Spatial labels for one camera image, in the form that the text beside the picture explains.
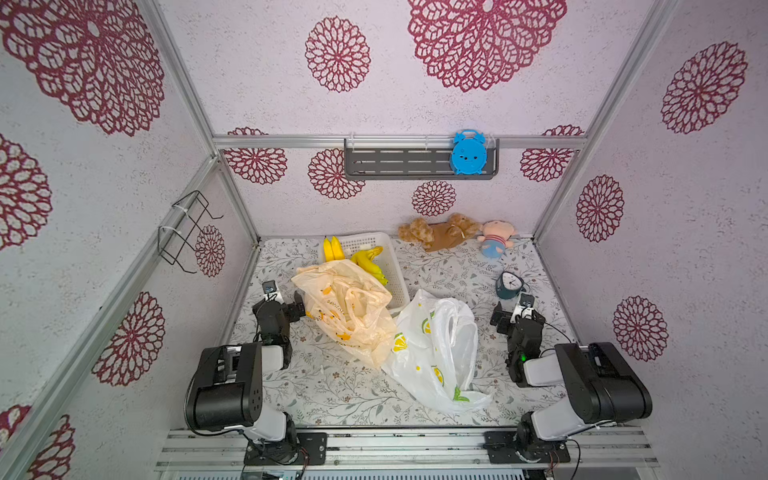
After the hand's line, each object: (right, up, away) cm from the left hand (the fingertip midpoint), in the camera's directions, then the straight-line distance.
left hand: (282, 296), depth 93 cm
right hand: (+72, -2, -3) cm, 72 cm away
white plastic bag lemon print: (+46, -14, -12) cm, 50 cm away
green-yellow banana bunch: (+25, +12, +9) cm, 30 cm away
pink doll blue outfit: (+74, +20, +20) cm, 79 cm away
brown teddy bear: (+52, +20, +15) cm, 58 cm away
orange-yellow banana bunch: (+14, +15, +10) cm, 23 cm away
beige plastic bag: (+23, -2, -13) cm, 26 cm away
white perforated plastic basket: (+33, +12, +11) cm, 37 cm away
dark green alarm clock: (+74, +3, +8) cm, 75 cm away
